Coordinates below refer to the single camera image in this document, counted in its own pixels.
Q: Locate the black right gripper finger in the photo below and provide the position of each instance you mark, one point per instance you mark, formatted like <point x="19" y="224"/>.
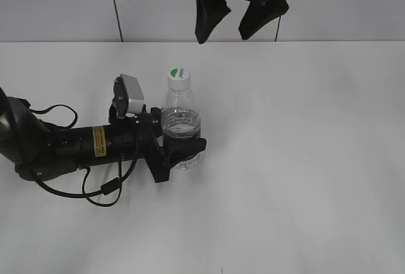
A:
<point x="258" y="15"/>
<point x="209" y="14"/>

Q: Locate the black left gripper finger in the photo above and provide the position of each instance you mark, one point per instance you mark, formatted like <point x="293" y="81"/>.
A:
<point x="156" y="115"/>
<point x="179" y="151"/>

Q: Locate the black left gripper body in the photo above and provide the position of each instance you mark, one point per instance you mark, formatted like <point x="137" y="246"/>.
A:
<point x="133" y="138"/>

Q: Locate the clear Cestbon water bottle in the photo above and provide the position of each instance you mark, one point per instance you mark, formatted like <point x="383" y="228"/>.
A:
<point x="180" y="115"/>

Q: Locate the white green bottle cap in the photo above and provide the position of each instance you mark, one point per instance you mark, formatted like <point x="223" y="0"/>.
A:
<point x="179" y="79"/>

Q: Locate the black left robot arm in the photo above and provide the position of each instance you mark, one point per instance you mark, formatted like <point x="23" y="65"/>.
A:
<point x="50" y="151"/>

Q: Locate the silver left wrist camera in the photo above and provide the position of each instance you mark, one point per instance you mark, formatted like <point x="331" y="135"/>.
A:
<point x="128" y="95"/>

